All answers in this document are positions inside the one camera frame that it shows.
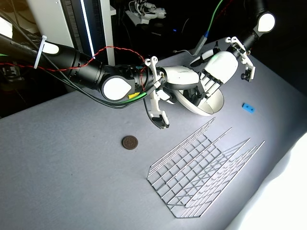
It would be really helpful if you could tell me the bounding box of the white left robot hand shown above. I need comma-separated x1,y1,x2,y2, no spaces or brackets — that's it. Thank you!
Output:
190,47,239,98

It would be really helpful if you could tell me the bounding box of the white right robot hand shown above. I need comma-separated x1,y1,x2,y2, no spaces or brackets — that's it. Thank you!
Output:
158,65,208,106

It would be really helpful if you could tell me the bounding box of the white plate with dark rim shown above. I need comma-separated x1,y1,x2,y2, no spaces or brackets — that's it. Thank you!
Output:
203,90,225,115
176,88,214,117

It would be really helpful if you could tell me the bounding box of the small blue plastic block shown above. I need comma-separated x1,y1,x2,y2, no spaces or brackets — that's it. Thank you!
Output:
241,103,256,114

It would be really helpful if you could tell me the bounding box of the white device on stand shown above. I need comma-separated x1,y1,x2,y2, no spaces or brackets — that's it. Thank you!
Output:
124,0,167,26

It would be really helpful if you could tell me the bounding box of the round brown chocolate cookie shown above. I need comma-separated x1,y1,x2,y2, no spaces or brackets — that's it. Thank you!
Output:
122,135,139,150

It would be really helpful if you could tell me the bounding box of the white robot torso column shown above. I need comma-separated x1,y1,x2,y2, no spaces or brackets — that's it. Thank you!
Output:
26,0,116,67

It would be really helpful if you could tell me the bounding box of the white zip tie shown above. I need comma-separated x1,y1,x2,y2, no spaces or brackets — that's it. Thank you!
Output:
33,35,47,69

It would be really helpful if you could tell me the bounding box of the white box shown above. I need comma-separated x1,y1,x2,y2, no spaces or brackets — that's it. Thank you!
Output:
0,16,13,38

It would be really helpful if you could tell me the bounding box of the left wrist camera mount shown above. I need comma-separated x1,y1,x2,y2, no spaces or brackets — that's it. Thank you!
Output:
224,36,256,82

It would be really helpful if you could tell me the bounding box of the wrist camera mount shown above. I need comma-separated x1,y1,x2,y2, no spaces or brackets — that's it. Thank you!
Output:
224,36,256,82
143,56,170,130

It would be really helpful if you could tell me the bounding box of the grey cable connector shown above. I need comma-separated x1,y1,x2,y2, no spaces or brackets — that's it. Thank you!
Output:
191,31,209,56

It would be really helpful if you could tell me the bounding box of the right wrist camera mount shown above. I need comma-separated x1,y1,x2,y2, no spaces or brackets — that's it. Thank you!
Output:
143,56,170,130

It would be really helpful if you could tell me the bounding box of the green cable of left arm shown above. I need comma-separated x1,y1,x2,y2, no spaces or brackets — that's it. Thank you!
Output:
206,0,225,33

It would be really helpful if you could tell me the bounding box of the green cable of arm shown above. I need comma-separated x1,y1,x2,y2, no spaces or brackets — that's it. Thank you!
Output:
115,92,147,105
206,0,225,33

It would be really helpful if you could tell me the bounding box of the green cable of right arm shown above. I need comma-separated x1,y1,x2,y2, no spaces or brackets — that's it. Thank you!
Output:
115,92,147,105

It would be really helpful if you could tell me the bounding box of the red wire of left arm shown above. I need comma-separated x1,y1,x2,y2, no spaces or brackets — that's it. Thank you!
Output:
214,0,232,16

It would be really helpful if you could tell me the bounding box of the red wire of arm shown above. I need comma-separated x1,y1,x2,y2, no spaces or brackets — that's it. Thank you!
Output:
0,46,147,92
214,0,232,16

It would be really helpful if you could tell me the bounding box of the red wire of right arm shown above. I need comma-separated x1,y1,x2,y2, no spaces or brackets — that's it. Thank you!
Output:
0,46,147,92

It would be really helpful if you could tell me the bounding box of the silver wire rack shelf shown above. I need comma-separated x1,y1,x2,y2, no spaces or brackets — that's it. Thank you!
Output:
146,117,266,219

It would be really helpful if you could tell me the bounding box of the black cable bundle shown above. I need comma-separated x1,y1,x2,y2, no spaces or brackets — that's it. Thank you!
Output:
0,11,155,110

